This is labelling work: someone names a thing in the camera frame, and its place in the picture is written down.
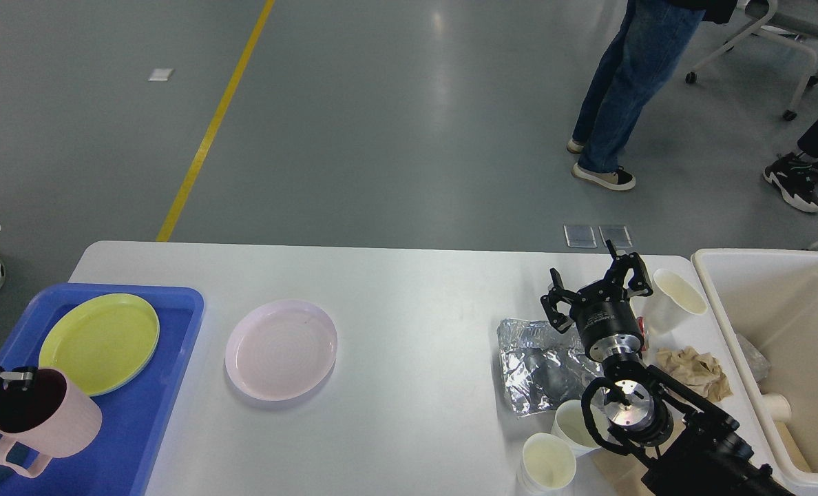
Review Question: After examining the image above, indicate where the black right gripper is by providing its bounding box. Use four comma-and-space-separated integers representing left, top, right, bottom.
539, 240, 654, 362

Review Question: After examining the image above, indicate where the pink mug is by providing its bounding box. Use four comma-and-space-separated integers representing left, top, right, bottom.
0, 368, 103, 478

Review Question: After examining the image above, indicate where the pink plate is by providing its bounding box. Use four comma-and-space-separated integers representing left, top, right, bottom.
224, 299, 339, 402

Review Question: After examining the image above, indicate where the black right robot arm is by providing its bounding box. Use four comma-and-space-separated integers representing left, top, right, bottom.
539, 240, 788, 495

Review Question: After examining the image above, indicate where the small red object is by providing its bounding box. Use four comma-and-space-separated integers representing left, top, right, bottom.
638, 316, 649, 353

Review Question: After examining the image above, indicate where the left metal floor plate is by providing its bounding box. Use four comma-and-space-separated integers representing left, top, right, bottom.
563, 224, 598, 250

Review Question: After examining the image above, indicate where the metal floor plate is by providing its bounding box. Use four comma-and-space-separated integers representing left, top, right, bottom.
598, 224, 633, 249
563, 224, 598, 250

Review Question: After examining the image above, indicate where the crumpled aluminium foil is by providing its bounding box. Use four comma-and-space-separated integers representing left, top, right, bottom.
495, 318, 603, 417

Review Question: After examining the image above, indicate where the right metal floor plate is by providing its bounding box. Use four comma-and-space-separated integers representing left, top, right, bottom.
598, 224, 633, 249

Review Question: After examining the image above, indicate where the tipped white paper cup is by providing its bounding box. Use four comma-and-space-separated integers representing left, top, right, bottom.
636, 268, 709, 336

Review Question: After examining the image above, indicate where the yellow-green plate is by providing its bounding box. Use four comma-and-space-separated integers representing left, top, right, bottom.
38, 293, 160, 397

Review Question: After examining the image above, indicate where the white paper cup behind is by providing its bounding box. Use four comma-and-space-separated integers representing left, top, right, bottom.
551, 400, 600, 457

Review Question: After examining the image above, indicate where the blue plastic tray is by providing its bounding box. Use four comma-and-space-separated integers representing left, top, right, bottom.
0, 283, 205, 495

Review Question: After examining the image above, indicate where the crumpled brown paper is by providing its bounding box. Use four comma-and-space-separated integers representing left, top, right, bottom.
656, 347, 733, 403

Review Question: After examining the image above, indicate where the white paper cup front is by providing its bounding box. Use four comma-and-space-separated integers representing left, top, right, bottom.
517, 433, 577, 495

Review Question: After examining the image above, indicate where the brown paper sheet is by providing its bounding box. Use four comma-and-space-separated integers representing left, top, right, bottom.
588, 448, 653, 495

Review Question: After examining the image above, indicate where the clear plastic wrap in bin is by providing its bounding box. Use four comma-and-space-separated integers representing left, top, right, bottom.
735, 333, 771, 383

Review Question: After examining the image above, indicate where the cream plastic bin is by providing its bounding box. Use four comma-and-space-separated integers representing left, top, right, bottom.
692, 249, 818, 488

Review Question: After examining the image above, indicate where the paper cup in bin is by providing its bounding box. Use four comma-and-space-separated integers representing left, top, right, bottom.
762, 393, 793, 424

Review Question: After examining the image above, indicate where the person in blue jeans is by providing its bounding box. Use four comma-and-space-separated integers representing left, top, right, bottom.
566, 1, 737, 192

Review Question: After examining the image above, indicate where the person in black trousers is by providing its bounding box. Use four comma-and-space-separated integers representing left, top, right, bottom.
762, 119, 818, 214

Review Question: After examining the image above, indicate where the white floor label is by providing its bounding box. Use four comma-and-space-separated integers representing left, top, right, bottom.
147, 67, 175, 82

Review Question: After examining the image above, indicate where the white office chair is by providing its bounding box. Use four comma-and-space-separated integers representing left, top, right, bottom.
684, 1, 818, 122

